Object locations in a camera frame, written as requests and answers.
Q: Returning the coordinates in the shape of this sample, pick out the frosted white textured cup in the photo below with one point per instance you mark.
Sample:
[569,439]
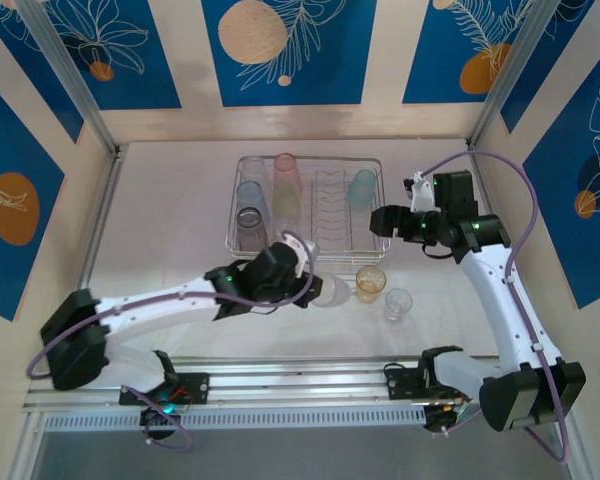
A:
[337,292]

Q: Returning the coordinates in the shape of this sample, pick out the teal textured plastic cup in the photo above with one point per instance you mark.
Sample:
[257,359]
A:
[362,187]

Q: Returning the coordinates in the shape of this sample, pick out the smoky grey plastic cup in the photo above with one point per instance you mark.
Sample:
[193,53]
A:
[252,230]

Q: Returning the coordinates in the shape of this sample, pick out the amber faceted glass cup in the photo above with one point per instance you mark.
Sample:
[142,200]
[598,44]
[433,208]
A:
[371,282]

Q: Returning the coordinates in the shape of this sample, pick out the pale green textured cup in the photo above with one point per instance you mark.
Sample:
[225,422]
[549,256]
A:
[286,205]

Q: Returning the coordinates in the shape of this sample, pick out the small clear faceted cup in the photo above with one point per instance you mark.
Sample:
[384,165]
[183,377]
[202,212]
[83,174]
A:
[397,304]

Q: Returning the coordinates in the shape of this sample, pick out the blue plastic cup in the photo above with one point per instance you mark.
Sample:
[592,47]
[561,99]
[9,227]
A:
[252,195]

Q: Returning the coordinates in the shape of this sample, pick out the pink plastic cup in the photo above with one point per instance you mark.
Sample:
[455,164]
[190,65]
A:
[286,170]

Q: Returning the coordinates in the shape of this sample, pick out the tall clear plastic cup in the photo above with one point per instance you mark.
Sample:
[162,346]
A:
[252,167]

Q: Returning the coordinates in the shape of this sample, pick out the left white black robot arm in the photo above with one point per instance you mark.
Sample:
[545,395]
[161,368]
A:
[75,345]

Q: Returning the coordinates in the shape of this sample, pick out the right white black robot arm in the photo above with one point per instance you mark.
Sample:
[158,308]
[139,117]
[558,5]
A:
[490,280]

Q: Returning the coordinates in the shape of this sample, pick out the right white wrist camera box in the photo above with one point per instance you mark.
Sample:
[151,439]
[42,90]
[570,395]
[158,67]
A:
[421,192]

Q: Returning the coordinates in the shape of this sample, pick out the aluminium table side rail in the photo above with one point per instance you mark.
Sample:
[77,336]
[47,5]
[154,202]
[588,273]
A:
[482,172]
[99,225]

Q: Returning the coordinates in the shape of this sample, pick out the aluminium mounting rail frame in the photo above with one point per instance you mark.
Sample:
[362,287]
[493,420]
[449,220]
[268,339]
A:
[300,380]

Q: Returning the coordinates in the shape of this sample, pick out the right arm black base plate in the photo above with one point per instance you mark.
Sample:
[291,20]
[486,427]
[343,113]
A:
[395,385]

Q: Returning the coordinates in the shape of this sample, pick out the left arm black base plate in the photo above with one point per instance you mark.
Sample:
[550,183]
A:
[200,387]

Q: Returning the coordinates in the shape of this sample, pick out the aluminium frame post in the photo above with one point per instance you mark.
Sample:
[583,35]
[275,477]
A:
[512,70]
[70,70]

